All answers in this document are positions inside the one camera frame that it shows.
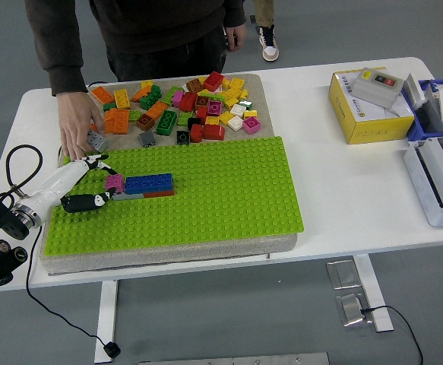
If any white table leg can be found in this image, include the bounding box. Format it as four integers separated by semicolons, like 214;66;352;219
93;279;119;364
352;253;395;333

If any grey push-button switch box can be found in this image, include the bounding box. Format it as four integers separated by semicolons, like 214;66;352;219
352;67;403;110

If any blue toy brick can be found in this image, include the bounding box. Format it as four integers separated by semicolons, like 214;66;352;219
125;173;175;195

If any white table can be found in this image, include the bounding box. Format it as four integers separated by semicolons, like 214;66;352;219
0;56;443;294

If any grey long toy brick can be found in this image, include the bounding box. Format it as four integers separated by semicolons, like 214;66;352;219
87;129;108;154

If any long metal floor strip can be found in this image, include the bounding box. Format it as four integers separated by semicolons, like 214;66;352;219
139;352;331;365

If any metal floor plate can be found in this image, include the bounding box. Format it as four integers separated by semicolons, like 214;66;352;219
334;291;370;327
326;259;359;290

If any white electrical enclosure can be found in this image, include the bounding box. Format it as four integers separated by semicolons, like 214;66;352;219
402;135;443;228

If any white plastic panel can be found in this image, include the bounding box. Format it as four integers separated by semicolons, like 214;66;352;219
402;72;427;111

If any blue plastic bin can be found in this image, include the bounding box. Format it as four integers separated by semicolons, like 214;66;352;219
401;78;443;144

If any black floor cable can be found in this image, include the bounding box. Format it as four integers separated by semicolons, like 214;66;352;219
359;305;424;365

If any black plug with cord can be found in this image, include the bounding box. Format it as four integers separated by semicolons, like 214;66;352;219
25;224;122;359

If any yellow cardboard box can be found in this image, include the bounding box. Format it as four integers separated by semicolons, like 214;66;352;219
328;69;416;145

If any grey plastic device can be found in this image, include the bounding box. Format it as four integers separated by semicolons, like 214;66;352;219
422;81;443;132

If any grey-brown foam mat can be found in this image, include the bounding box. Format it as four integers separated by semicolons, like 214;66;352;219
39;73;299;275

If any green studded baseplate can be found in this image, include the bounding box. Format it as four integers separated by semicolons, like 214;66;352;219
43;135;305;257

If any person's right hand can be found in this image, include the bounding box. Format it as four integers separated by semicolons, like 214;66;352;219
56;90;106;160

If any person's left hand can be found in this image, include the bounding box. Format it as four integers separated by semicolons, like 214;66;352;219
224;23;248;53

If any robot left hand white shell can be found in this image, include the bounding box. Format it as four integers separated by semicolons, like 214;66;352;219
15;154;118;221

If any orange flat toy brick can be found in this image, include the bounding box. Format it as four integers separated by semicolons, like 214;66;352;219
90;120;115;135

